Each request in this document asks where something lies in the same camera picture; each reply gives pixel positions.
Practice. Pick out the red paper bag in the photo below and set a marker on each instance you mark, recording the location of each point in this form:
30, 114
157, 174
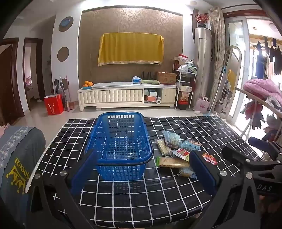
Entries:
54, 104

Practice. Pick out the silver standing air conditioner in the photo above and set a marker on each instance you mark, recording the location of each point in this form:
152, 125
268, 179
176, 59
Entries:
203, 66

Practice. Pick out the hanging dark clothes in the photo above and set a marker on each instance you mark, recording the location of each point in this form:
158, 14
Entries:
271, 57

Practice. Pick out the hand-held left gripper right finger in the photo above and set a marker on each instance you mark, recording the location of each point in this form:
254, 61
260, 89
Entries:
202, 174

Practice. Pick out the blue plastic basket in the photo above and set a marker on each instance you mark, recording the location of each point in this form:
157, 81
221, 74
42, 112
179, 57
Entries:
120, 143

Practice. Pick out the wooden drying rack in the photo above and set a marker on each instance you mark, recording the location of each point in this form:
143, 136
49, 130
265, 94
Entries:
257, 99

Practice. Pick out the small red snack packet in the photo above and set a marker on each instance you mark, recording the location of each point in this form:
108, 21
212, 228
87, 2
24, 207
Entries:
209, 159

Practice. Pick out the round wall disc blue plate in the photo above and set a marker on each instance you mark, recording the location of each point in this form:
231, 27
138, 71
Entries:
65, 23

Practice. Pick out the patterned beige curtain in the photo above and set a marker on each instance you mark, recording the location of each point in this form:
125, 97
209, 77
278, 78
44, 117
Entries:
217, 44

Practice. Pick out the yellow cloth cover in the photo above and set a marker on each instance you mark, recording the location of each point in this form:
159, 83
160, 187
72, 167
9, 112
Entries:
131, 49

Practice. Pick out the white TV cabinet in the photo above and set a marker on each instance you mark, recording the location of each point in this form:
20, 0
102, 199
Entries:
110, 95

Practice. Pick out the blue tissue box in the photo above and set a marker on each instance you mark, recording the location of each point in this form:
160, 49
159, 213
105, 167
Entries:
136, 79

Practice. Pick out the pile of oranges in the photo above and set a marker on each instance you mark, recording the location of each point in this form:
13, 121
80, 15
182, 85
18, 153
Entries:
88, 83

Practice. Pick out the blue striped clear snack bag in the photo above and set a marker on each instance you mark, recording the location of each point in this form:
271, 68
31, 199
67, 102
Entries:
170, 138

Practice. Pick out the white metal shelf rack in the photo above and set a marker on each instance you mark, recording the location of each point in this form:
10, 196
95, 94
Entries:
185, 88

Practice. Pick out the red and white snack packet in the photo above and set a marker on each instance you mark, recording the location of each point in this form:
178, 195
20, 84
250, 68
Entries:
181, 154

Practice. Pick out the pink quilted jacket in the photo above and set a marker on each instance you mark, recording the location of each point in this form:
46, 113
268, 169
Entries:
263, 88

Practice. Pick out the pink tote bag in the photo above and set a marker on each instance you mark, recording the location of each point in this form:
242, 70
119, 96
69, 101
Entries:
201, 104

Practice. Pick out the black checkered tablecloth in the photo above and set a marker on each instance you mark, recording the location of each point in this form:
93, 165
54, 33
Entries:
167, 198

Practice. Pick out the long biscuit packet green end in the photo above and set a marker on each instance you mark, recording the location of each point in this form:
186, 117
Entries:
174, 162

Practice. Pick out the glass sliding door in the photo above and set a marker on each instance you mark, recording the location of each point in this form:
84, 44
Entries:
236, 55

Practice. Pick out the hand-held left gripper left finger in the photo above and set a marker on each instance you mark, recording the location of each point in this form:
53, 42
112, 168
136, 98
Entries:
84, 174

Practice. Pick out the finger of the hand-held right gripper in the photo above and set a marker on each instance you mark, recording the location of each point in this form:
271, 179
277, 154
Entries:
236, 156
262, 144

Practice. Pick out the vase with red flowers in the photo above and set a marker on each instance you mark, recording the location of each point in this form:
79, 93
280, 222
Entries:
201, 18

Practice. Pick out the light blue snack packet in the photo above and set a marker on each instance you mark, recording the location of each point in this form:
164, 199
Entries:
191, 145

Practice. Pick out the dark wooden door frame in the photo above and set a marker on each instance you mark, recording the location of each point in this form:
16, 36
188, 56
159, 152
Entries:
8, 83

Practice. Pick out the brown cardboard box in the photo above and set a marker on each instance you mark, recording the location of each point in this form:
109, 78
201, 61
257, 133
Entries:
166, 77

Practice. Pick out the green folded cloth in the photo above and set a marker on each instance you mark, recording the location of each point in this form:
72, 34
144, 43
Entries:
149, 82

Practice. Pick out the standing arched mirror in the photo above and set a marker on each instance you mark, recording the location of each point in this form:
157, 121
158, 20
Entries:
231, 83

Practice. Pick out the beige cracker packet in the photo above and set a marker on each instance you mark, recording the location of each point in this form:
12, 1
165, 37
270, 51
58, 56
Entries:
163, 147

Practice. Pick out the broom and dustpan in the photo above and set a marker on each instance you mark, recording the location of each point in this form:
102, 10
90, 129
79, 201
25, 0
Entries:
65, 92

